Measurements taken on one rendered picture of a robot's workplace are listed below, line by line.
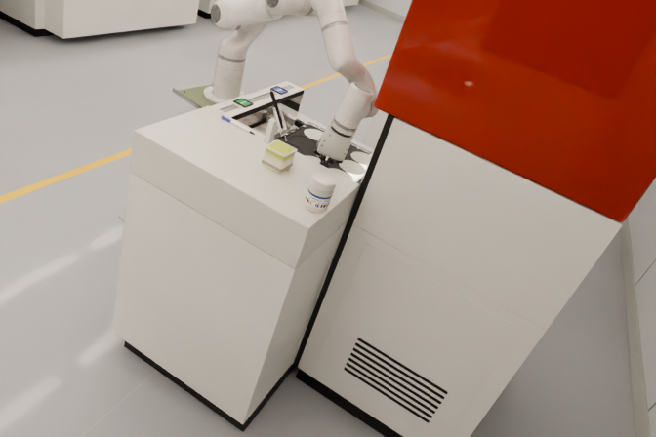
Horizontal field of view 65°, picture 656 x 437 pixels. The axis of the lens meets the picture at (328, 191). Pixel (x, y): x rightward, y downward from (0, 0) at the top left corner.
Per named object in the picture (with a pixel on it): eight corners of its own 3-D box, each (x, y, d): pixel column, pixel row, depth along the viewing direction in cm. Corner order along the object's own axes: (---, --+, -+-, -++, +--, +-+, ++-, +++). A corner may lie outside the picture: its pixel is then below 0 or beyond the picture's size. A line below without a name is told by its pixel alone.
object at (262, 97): (296, 117, 232) (305, 89, 225) (222, 151, 187) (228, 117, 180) (279, 108, 235) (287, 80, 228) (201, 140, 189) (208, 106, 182)
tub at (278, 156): (292, 167, 162) (298, 148, 158) (279, 175, 156) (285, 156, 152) (272, 157, 164) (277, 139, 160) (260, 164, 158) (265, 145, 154)
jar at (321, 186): (331, 207, 149) (341, 179, 144) (319, 217, 143) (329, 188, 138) (310, 196, 151) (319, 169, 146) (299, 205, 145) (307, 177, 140)
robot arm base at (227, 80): (194, 93, 222) (199, 52, 212) (223, 84, 237) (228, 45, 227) (228, 110, 216) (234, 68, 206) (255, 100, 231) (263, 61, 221)
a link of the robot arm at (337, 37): (344, 35, 178) (364, 120, 178) (315, 30, 166) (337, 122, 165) (365, 25, 173) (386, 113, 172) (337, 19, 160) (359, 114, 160)
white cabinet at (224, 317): (348, 299, 264) (404, 165, 223) (238, 438, 185) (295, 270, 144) (247, 239, 281) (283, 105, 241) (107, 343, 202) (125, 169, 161)
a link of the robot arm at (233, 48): (212, 51, 216) (220, -7, 204) (249, 51, 228) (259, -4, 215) (225, 62, 209) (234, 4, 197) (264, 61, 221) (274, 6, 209)
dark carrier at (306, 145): (383, 162, 202) (384, 160, 201) (347, 192, 173) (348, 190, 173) (309, 125, 211) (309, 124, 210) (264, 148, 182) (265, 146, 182)
